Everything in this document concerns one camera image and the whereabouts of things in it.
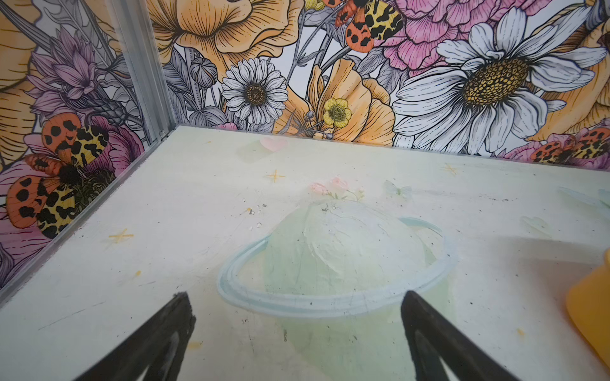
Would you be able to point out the yellow plastic bin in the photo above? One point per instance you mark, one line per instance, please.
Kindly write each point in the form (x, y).
(587, 304)

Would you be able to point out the left aluminium corner post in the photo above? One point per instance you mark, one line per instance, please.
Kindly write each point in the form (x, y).
(134, 28)

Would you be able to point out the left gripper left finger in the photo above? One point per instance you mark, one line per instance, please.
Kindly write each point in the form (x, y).
(155, 351)

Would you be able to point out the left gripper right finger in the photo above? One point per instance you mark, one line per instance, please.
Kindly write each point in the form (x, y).
(436, 344)

